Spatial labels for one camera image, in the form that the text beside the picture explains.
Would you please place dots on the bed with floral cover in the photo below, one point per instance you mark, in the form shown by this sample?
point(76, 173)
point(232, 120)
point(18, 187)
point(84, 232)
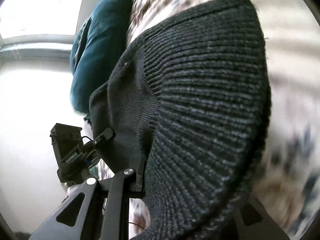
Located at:
point(287, 55)

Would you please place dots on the window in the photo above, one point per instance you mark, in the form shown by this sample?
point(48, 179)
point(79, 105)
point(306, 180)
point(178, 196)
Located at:
point(37, 5)

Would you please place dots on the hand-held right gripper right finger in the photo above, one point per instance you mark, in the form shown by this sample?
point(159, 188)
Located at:
point(260, 222)

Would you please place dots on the dark striped sweater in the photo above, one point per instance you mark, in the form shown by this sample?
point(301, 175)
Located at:
point(200, 105)

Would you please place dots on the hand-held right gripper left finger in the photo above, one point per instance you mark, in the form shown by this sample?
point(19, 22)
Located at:
point(137, 180)

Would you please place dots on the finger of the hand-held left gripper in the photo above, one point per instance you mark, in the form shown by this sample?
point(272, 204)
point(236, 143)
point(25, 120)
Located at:
point(105, 135)

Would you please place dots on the teal folded quilt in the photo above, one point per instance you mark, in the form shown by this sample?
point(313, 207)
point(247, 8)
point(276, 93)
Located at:
point(100, 42)

